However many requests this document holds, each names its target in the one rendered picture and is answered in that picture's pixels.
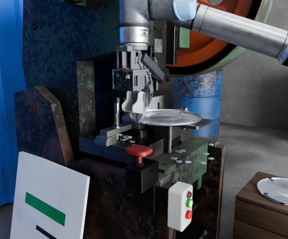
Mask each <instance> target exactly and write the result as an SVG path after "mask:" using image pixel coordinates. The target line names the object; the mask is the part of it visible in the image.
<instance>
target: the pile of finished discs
mask: <svg viewBox="0 0 288 239"><path fill-rule="evenodd" d="M257 189H258V191H259V193H260V194H261V195H262V196H264V197H265V198H267V199H269V200H271V201H273V202H276V203H279V204H281V203H284V204H282V205H285V206H288V179H286V178H272V179H268V178H265V179H262V180H260V181H259V182H258V183H257Z"/></svg>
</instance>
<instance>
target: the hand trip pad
mask: <svg viewBox="0 0 288 239"><path fill-rule="evenodd" d="M152 152H153V149H152V148H151V147H147V146H143V145H137V144H134V145H132V146H130V147H127V148H126V153H127V154H129V155H133V156H136V162H137V163H141V162H142V157H145V156H147V155H149V154H151V153H152Z"/></svg>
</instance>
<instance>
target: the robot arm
mask: <svg viewBox="0 0 288 239"><path fill-rule="evenodd" d="M118 2H119V23H120V28H119V38H120V43H121V44H122V45H121V46H117V69H112V89H117V90H123V91H125V93H126V101H125V102H124V103H123V104H122V110H123V111H127V112H131V114H132V117H133V119H134V120H135V122H140V121H141V120H142V118H143V117H144V115H145V113H146V111H147V109H148V106H149V105H150V102H151V100H152V97H153V81H162V80H163V78H164V72H163V71H162V70H161V69H160V68H159V67H158V66H157V65H156V63H155V62H154V61H153V60H152V59H151V58H150V57H149V56H148V55H147V53H141V50H147V45H146V44H147V43H148V22H149V21H162V20H168V21H169V22H171V23H172V24H173V25H175V26H177V27H183V28H186V29H189V30H193V31H196V32H199V33H201V34H204V35H207V36H210V37H214V38H217V39H220V40H223V41H225V42H228V43H231V44H234V45H237V46H240V47H243V48H246V49H249V50H252V51H255V52H258V53H261V54H264V55H267V56H270V57H273V58H276V59H277V60H278V62H279V64H281V65H284V66H287V67H288V31H287V30H283V29H280V28H277V27H274V26H270V25H267V24H264V23H261V22H258V21H255V20H252V19H248V18H245V17H241V16H238V15H235V14H232V13H229V12H226V11H223V10H220V9H216V8H213V7H210V6H207V5H203V4H200V3H197V0H118ZM114 75H116V84H114ZM141 90H142V91H141ZM138 91H139V92H138Z"/></svg>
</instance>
